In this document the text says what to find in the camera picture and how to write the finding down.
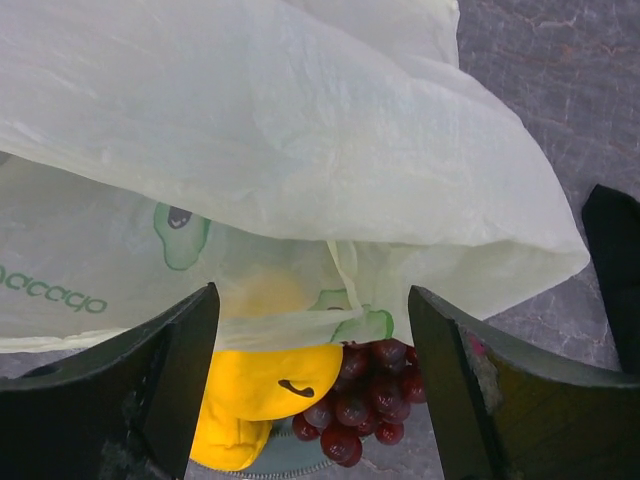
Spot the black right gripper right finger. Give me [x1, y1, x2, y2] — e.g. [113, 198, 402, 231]
[408, 287, 639, 479]

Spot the yellow lemon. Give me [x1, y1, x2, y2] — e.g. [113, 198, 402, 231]
[221, 269, 311, 319]

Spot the black folded cloth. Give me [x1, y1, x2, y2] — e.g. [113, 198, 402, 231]
[582, 185, 639, 374]

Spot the light green plastic bag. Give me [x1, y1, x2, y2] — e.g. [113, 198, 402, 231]
[1, 1, 589, 353]

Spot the grey green plate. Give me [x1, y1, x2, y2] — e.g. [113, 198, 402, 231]
[189, 418, 355, 479]

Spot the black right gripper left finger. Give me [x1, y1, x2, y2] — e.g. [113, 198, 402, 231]
[1, 284, 220, 479]

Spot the yellow pear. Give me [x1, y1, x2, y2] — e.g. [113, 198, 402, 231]
[190, 344, 343, 472]

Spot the red grape bunch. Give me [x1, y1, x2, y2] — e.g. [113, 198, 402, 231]
[292, 339, 426, 468]

